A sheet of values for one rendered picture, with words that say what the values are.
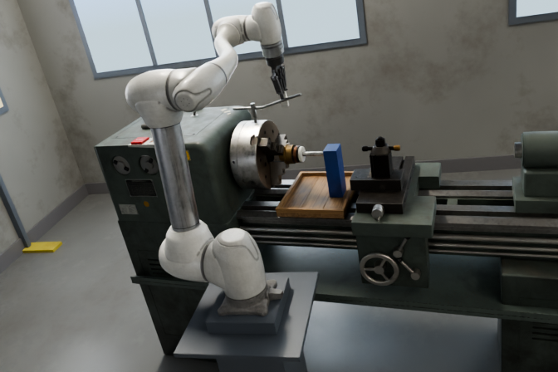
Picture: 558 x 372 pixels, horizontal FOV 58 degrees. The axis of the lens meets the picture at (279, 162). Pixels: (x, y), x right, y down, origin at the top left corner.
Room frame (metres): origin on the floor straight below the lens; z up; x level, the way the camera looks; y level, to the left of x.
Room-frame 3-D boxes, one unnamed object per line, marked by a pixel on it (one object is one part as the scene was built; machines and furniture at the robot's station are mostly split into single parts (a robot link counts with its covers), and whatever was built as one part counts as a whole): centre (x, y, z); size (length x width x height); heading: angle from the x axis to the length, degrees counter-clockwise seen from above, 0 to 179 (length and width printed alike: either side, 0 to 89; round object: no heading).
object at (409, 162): (1.88, -0.43, 0.95); 0.43 x 0.18 x 0.04; 156
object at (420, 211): (1.84, -0.47, 0.90); 0.53 x 0.30 x 0.06; 156
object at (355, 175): (1.83, -0.38, 1.00); 0.20 x 0.10 x 0.05; 66
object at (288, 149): (2.06, -0.06, 1.08); 0.09 x 0.09 x 0.09; 66
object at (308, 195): (2.02, -0.16, 0.89); 0.36 x 0.30 x 0.04; 156
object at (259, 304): (1.47, 0.18, 0.83); 0.22 x 0.18 x 0.06; 74
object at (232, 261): (1.48, 0.21, 0.97); 0.18 x 0.16 x 0.22; 62
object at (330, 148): (1.98, -0.23, 1.00); 0.08 x 0.06 x 0.23; 156
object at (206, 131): (2.27, 0.45, 1.06); 0.59 x 0.48 x 0.39; 66
